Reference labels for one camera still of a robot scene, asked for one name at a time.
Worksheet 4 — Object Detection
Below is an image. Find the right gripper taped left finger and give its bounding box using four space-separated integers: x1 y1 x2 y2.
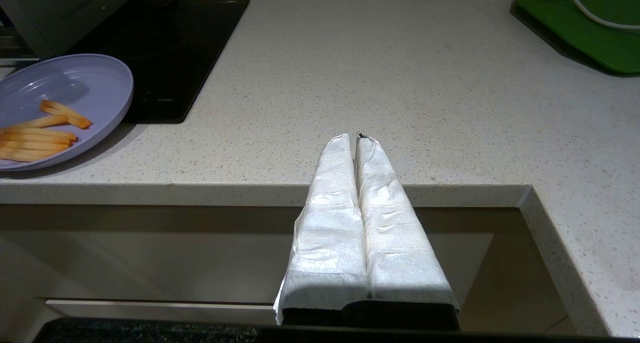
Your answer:
273 133 370 327

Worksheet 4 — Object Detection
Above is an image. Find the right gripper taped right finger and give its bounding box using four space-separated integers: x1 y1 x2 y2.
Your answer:
354 133 460 311

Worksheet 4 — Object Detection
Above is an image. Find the lilac round plate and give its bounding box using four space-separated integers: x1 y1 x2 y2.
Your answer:
0 53 135 172

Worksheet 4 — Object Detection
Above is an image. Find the silver Panasonic microwave oven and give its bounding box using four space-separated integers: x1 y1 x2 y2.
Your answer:
0 0 146 66

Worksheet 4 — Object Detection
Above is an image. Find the black induction cooktop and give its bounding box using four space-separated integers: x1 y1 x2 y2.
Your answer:
65 0 251 124

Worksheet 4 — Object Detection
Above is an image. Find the green plastic tray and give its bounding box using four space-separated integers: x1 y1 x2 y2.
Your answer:
510 0 640 78

